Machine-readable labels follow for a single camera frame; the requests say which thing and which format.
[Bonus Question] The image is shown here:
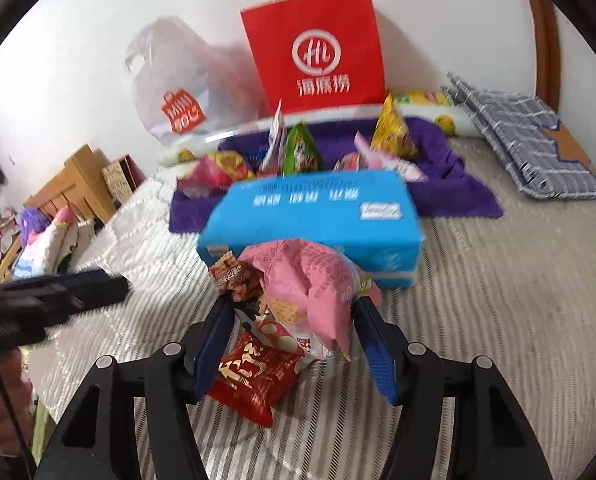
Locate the pink and yellow snack packet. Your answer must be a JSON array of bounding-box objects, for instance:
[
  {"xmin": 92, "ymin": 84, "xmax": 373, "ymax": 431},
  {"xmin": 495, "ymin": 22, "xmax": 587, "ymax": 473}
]
[{"xmin": 182, "ymin": 151, "xmax": 257, "ymax": 197}]

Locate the brown patterned book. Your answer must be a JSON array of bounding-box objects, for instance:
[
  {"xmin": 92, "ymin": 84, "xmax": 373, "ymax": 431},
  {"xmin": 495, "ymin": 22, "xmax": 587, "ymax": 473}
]
[{"xmin": 100, "ymin": 155, "xmax": 147, "ymax": 207}]

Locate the purple plush toy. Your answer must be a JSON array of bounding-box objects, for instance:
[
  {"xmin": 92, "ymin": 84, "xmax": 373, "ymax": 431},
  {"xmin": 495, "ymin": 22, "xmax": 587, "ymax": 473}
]
[{"xmin": 19, "ymin": 206, "xmax": 55, "ymax": 247}]

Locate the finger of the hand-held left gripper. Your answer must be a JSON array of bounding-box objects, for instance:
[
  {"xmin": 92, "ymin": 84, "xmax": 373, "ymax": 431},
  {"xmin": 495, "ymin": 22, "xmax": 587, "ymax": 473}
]
[{"xmin": 0, "ymin": 268, "xmax": 130, "ymax": 330}]

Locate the green blanket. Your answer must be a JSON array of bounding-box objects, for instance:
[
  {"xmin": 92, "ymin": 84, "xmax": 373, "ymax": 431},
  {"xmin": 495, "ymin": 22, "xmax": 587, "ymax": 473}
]
[{"xmin": 28, "ymin": 395, "xmax": 51, "ymax": 466}]

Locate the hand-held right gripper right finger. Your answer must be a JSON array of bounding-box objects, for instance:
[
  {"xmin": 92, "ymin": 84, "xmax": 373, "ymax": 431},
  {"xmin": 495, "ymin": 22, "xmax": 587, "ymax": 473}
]
[{"xmin": 353, "ymin": 296, "xmax": 554, "ymax": 480}]

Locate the pale pink flower packet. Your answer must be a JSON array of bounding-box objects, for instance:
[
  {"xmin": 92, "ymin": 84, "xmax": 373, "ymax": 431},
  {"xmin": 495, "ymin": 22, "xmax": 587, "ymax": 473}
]
[{"xmin": 354, "ymin": 131, "xmax": 429, "ymax": 184}]

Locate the white plastic bag orange logo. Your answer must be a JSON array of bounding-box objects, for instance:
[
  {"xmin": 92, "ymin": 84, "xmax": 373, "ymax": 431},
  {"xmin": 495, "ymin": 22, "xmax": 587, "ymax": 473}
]
[{"xmin": 124, "ymin": 16, "xmax": 269, "ymax": 150}]

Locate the wooden headboard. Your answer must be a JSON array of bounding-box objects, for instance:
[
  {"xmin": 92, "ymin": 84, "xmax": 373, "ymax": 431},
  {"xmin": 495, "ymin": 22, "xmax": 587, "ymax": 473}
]
[{"xmin": 0, "ymin": 144, "xmax": 117, "ymax": 283}]

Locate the pink cartoon snack packet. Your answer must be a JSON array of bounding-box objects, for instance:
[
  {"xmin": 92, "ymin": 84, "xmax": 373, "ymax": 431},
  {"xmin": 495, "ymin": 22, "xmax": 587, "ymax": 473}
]
[{"xmin": 237, "ymin": 239, "xmax": 385, "ymax": 362}]

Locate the grey checked folded cloth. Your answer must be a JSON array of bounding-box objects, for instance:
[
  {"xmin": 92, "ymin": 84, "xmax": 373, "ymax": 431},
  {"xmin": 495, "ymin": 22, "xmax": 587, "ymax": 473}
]
[{"xmin": 444, "ymin": 71, "xmax": 596, "ymax": 202}]

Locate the brown wooden door frame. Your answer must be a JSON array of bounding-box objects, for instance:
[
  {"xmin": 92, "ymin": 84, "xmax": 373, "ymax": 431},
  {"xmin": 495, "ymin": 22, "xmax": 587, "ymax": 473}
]
[{"xmin": 524, "ymin": 0, "xmax": 562, "ymax": 113}]

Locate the striped bed mattress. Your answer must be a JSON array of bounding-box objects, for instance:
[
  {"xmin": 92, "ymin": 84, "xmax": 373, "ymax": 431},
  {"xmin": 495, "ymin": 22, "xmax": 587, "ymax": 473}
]
[{"xmin": 27, "ymin": 136, "xmax": 596, "ymax": 480}]

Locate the striped long snack packet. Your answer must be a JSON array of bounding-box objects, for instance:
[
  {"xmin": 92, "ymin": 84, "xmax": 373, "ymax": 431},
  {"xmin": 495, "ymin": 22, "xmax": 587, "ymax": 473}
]
[{"xmin": 259, "ymin": 99, "xmax": 287, "ymax": 177}]

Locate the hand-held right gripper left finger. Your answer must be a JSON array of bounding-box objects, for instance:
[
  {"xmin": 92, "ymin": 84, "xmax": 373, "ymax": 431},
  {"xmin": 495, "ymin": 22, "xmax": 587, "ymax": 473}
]
[{"xmin": 34, "ymin": 294, "xmax": 237, "ymax": 480}]

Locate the dark storage basket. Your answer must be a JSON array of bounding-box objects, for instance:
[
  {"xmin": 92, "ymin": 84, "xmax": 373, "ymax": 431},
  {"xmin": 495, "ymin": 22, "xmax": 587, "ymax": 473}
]
[{"xmin": 217, "ymin": 129, "xmax": 279, "ymax": 167}]

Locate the black cable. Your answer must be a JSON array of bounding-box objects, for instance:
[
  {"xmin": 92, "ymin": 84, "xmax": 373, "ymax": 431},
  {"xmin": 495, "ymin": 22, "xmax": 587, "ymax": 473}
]
[{"xmin": 0, "ymin": 327, "xmax": 36, "ymax": 480}]

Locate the red paper bag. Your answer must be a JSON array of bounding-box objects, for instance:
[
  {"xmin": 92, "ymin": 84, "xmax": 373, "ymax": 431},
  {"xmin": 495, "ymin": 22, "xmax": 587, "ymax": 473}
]
[{"xmin": 239, "ymin": 0, "xmax": 387, "ymax": 117}]

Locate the brown red snack packet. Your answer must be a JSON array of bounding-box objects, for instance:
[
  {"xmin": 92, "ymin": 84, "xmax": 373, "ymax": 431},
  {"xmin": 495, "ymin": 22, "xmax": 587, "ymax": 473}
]
[{"xmin": 209, "ymin": 251, "xmax": 265, "ymax": 305}]

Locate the green snack packet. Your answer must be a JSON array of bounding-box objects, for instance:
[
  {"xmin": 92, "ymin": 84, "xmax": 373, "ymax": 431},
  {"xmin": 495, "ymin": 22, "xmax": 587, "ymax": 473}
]
[{"xmin": 283, "ymin": 121, "xmax": 325, "ymax": 177}]

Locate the blue tissue pack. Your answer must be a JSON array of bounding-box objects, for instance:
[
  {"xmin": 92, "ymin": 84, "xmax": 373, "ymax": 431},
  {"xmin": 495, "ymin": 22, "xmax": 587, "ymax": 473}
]
[{"xmin": 197, "ymin": 169, "xmax": 427, "ymax": 290}]

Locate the person's left hand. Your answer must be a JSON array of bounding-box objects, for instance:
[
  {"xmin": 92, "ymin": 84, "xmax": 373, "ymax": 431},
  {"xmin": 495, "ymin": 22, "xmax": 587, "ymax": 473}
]
[{"xmin": 0, "ymin": 347, "xmax": 35, "ymax": 457}]

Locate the purple towel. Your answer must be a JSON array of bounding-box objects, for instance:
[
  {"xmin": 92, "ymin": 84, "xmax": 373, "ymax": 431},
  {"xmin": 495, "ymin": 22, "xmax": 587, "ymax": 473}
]
[{"xmin": 168, "ymin": 116, "xmax": 504, "ymax": 234}]

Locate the pink white candy packet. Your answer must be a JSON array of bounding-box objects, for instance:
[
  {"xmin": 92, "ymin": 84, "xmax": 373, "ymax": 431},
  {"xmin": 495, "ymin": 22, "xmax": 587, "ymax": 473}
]
[{"xmin": 334, "ymin": 150, "xmax": 375, "ymax": 175}]

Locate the fruit print paper roll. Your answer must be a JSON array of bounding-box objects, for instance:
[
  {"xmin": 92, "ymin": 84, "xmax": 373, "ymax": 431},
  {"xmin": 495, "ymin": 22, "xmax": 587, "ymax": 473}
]
[{"xmin": 158, "ymin": 91, "xmax": 484, "ymax": 167}]

